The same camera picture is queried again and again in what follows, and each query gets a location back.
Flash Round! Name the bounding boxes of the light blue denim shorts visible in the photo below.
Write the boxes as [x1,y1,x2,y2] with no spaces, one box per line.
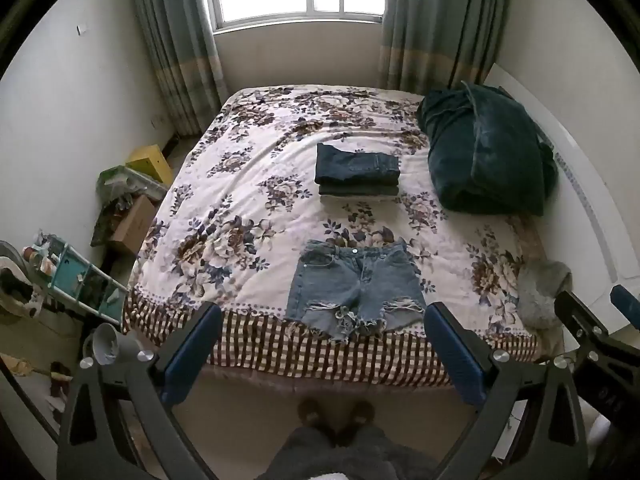
[285,239,428,345]

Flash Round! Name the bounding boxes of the yellow box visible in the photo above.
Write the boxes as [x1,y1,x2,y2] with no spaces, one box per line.
[125,144,175,186]

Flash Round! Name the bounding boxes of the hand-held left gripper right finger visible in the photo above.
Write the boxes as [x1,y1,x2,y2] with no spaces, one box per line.
[424,301,591,480]

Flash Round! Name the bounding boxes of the white headboard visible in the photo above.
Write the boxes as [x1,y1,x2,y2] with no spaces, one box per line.
[482,62,632,311]

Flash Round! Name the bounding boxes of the dark green quilt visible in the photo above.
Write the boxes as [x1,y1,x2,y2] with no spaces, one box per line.
[416,81,559,217]

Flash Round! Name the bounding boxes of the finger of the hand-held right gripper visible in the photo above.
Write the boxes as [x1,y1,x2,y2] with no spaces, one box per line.
[609,284,640,333]
[553,290,612,361]

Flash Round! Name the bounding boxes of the floral bed sheet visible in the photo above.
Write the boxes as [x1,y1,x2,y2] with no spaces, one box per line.
[122,85,566,386]

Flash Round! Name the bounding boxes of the brown slipper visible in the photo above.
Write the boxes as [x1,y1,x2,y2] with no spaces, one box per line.
[296,397,336,436]
[340,399,377,438]

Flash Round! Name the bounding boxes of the green plastic bag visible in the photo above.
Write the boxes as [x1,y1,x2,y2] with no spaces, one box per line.
[90,165,168,247]

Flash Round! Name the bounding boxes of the grey-green curtain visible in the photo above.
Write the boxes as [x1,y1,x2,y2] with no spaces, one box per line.
[376,0,513,95]
[122,0,231,137]

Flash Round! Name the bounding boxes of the teal storage rack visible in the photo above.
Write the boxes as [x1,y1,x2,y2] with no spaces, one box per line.
[22,230,132,325]

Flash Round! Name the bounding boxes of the cardboard box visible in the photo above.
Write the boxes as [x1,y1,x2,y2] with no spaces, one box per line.
[107,194,160,256]

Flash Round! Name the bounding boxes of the grey fuzzy cloth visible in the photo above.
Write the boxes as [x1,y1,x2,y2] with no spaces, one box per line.
[515,259,573,331]

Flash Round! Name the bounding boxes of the folded dark grey pants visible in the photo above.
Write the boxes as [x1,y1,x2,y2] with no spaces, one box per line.
[317,181,400,201]

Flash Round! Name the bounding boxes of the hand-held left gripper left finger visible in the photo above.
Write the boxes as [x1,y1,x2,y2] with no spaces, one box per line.
[56,301,223,480]

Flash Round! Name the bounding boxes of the person's legs in grey pants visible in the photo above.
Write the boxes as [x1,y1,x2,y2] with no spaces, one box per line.
[257,422,443,480]

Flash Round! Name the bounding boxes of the folded dark blue jeans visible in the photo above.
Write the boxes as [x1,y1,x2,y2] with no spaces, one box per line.
[314,143,401,186]

